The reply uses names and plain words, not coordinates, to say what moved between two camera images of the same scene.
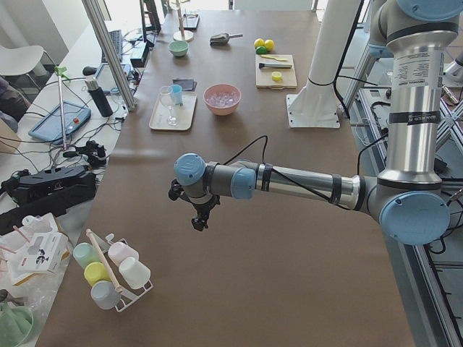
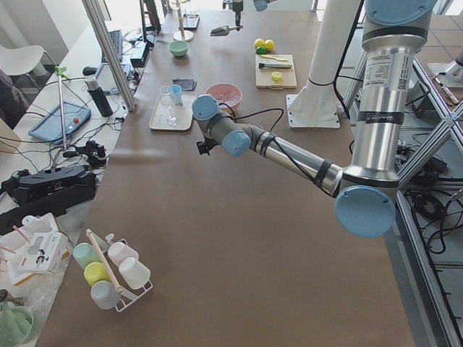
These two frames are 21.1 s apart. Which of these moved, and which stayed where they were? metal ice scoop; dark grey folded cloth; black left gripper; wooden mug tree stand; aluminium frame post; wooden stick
Moved: metal ice scoop; black left gripper
Stayed: dark grey folded cloth; wooden stick; wooden mug tree stand; aluminium frame post
